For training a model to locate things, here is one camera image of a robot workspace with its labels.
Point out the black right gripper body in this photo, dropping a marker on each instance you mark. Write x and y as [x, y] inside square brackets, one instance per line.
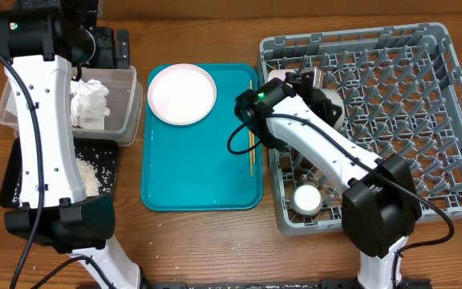
[322, 102]

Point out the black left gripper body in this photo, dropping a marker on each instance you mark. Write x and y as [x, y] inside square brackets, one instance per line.
[105, 56]

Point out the white tissue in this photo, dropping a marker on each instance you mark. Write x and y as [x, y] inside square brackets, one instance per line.
[89, 104]

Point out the large white plate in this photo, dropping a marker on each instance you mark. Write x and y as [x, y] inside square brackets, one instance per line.
[182, 94]

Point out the small white cup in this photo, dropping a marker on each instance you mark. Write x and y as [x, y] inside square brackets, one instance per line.
[307, 200]

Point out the grey bowl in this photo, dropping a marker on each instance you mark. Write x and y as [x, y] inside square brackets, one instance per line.
[337, 107]

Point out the pink bowl with rice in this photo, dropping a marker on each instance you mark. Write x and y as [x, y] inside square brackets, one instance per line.
[283, 75]

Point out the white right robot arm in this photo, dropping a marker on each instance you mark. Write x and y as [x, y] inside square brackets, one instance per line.
[380, 205]

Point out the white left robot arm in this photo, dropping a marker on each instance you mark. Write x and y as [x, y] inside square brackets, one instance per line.
[44, 46]

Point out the clear plastic waste bin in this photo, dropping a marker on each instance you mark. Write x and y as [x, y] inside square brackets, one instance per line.
[124, 102]

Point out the grey dishwasher rack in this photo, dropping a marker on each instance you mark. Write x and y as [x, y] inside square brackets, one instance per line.
[402, 92]

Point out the black food waste tray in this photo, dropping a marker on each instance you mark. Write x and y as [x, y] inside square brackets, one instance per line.
[11, 184]

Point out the wooden chopstick left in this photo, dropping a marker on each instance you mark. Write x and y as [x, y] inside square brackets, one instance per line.
[250, 167]

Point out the spilled rice pile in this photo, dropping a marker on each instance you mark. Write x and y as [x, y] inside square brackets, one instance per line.
[88, 176]

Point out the teal serving tray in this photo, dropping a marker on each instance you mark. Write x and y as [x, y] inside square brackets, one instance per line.
[188, 168]

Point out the cardboard back wall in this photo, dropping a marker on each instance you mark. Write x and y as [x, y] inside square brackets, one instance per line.
[130, 10]

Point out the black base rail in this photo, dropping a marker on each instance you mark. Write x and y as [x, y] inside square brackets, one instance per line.
[322, 284]

